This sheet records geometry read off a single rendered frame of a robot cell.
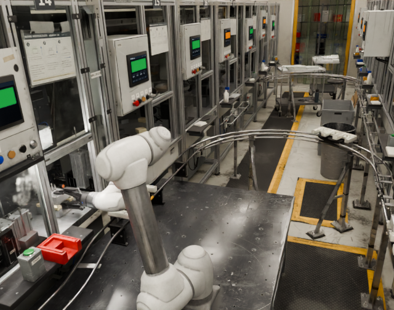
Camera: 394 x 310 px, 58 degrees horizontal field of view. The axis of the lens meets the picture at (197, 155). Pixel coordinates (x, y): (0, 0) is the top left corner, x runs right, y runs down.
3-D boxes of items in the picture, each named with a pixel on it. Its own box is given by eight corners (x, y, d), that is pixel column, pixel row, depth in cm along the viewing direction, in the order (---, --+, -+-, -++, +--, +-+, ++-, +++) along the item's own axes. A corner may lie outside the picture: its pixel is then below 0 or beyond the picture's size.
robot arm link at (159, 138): (147, 139, 157) (124, 148, 147) (165, 115, 145) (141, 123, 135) (164, 163, 155) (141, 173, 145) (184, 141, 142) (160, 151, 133)
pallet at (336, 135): (310, 139, 330) (311, 128, 326) (319, 135, 338) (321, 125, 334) (346, 149, 303) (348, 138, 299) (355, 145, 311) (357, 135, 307)
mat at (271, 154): (269, 215, 356) (269, 214, 355) (213, 206, 375) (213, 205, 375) (309, 91, 861) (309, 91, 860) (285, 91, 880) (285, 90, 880)
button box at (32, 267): (33, 282, 147) (27, 259, 143) (19, 278, 150) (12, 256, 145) (47, 270, 154) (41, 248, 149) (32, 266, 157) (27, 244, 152)
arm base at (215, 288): (223, 282, 176) (223, 274, 174) (209, 316, 157) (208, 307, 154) (188, 274, 182) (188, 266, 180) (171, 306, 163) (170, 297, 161)
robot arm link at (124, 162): (198, 304, 151) (162, 339, 135) (172, 295, 162) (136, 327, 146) (151, 131, 134) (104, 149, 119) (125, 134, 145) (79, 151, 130)
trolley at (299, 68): (277, 118, 669) (281, 66, 632) (273, 110, 721) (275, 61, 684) (324, 117, 664) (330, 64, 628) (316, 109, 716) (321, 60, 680)
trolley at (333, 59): (338, 104, 745) (344, 57, 708) (310, 104, 757) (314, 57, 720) (333, 95, 821) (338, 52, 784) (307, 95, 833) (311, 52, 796)
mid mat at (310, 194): (348, 230, 328) (348, 229, 327) (287, 221, 346) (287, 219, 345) (346, 183, 414) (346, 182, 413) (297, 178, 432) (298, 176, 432)
